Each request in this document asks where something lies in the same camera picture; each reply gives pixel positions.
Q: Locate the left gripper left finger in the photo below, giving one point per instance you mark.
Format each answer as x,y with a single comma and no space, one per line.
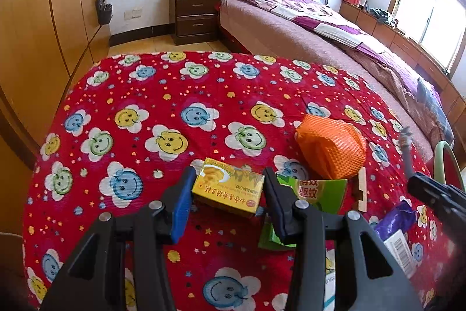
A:
93,277

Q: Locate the red bin with green rim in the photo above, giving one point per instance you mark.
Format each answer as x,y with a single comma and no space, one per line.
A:
444,167

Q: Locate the orange mesh foam net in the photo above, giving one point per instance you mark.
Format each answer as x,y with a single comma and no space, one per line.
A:
334,149

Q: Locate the yellow cardboard box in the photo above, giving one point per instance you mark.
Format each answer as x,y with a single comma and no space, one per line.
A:
226,186

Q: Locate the purple wrapper with barcode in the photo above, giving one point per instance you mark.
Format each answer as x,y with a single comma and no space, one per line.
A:
392,229

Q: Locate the small wooden piece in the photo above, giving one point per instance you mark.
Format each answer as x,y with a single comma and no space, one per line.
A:
362,190

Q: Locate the blue plaid cloth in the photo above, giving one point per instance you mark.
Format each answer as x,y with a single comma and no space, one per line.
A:
426,98

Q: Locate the green snack packet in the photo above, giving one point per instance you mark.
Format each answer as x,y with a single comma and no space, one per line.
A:
325,194

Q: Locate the low wooden cabinet row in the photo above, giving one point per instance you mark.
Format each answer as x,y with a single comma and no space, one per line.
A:
452,102

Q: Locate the red smiley flower blanket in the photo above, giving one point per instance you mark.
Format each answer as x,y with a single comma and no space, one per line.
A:
133,123

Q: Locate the clothes pile on cabinet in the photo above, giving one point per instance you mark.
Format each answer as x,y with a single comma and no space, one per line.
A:
383,17

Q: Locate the purple floral quilt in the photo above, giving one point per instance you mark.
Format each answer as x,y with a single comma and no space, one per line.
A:
322,20

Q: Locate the wooden wardrobe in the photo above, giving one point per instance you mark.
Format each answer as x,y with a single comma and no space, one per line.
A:
46,47

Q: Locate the dark wooden bed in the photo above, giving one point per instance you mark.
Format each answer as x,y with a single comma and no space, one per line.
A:
257,31

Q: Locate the dark wooden nightstand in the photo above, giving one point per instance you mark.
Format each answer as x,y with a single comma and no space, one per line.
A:
194,21

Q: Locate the window with wooden frame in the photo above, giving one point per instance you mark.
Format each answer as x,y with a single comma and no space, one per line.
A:
438,26

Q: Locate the wall power socket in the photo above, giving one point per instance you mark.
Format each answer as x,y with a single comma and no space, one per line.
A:
132,14

